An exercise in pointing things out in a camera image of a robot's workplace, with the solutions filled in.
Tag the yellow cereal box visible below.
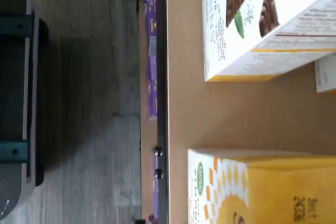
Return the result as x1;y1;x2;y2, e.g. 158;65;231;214
187;148;336;224

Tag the purple Annie's snack box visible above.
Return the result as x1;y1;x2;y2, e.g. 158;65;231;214
146;36;159;122
143;0;158;38

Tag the black metal shelf rack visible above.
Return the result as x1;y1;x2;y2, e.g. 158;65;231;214
130;0;170;224

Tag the white chocolate Simple Mills box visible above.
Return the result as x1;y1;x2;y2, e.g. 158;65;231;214
203;0;336;83

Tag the white snack box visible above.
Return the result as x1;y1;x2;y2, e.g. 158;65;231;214
314;52;336;94

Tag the dark grey robot table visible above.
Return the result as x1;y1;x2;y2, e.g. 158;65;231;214
0;0;50;221

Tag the short teal aluminium bar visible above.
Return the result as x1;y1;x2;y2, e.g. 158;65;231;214
0;140;29;164
0;15;33;39

